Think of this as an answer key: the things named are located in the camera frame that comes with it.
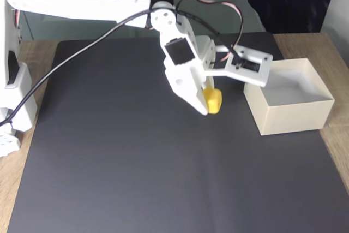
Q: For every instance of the white open box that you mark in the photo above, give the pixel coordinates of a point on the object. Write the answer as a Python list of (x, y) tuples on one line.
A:
[(294, 119)]

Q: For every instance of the dark grey mat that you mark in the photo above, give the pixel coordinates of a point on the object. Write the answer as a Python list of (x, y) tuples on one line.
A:
[(136, 175)]

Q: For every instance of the yellow cube block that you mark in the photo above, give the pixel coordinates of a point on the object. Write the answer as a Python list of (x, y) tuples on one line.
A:
[(214, 102)]

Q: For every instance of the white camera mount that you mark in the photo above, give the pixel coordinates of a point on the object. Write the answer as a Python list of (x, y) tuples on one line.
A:
[(256, 77)]

